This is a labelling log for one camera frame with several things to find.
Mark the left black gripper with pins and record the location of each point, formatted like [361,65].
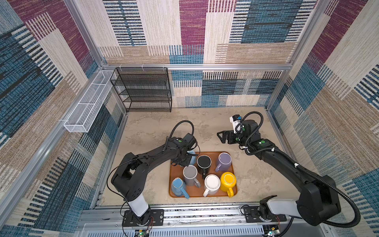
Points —
[186,162]

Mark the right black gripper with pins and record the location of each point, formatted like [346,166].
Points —
[230,134]

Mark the light blue mug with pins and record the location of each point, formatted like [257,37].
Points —
[193,157]

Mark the grey mug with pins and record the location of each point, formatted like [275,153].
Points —
[190,176]

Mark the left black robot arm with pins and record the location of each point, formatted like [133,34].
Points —
[130,176]

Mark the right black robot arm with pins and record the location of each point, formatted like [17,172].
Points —
[319,195]

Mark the black mug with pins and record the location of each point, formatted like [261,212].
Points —
[203,165]

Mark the purple mug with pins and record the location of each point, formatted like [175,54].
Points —
[224,162]

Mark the white mug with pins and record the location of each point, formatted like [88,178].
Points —
[212,184]

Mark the yellow mug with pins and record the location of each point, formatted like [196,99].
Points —
[228,182]

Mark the brown plastic tray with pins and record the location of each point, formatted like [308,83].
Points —
[193,191]

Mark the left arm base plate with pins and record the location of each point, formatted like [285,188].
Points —
[153,217]

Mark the black wire shelf rack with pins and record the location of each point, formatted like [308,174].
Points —
[143,89]

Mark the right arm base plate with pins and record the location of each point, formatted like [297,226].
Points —
[252,215]

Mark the white wire mesh basket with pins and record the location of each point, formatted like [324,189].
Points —
[83,116]

